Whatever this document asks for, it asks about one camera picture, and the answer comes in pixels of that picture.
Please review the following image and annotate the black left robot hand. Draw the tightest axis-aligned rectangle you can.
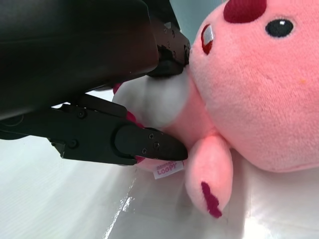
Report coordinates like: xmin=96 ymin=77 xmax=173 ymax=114
xmin=0 ymin=0 xmax=191 ymax=166

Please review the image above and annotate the pink plush doll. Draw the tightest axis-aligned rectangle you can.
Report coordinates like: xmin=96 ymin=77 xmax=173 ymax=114
xmin=112 ymin=0 xmax=319 ymax=220

